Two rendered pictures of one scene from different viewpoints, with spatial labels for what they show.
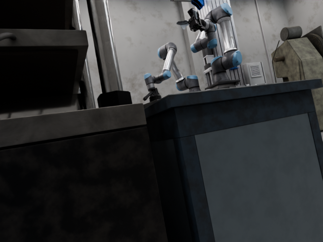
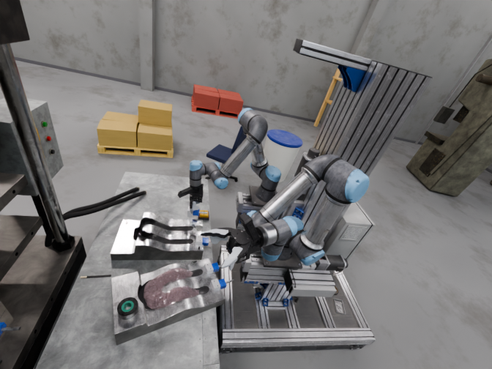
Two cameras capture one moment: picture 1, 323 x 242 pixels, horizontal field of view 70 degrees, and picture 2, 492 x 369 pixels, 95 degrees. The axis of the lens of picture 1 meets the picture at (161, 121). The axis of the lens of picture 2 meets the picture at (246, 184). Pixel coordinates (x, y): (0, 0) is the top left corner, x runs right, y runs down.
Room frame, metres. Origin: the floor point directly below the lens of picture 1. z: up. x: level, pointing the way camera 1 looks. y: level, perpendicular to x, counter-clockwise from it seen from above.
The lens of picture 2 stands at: (1.06, -0.37, 2.01)
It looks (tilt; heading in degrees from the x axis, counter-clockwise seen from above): 34 degrees down; 5
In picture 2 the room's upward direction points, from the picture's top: 16 degrees clockwise
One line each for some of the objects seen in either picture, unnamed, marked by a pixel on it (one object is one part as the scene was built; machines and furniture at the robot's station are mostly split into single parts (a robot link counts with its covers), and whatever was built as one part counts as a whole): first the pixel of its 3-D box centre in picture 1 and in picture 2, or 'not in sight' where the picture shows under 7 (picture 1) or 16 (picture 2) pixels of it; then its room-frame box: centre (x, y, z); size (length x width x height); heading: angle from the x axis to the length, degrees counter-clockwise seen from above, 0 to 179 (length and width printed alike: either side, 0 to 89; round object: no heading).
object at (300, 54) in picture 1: (297, 80); (477, 120); (6.90, -4.28, 1.57); 1.54 x 1.37 x 3.14; 20
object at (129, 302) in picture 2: (155, 99); (127, 307); (1.48, 0.01, 0.93); 0.08 x 0.08 x 0.04
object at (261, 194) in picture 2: (194, 91); (266, 190); (2.46, -0.41, 1.09); 0.15 x 0.15 x 0.10
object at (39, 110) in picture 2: not in sight; (50, 220); (1.85, 0.85, 0.73); 0.30 x 0.22 x 1.47; 24
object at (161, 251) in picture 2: not in sight; (161, 235); (1.94, 0.12, 0.87); 0.50 x 0.26 x 0.14; 114
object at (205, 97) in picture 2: not in sight; (217, 101); (7.13, 1.53, 0.24); 1.40 x 0.99 x 0.48; 110
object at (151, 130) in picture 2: not in sight; (138, 127); (4.18, 1.83, 0.33); 1.19 x 0.91 x 0.67; 109
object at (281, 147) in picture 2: not in sight; (278, 157); (4.66, -0.47, 0.37); 0.61 x 0.61 x 0.74
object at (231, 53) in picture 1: (227, 36); (323, 218); (1.90, -0.68, 1.41); 0.15 x 0.12 x 0.55; 45
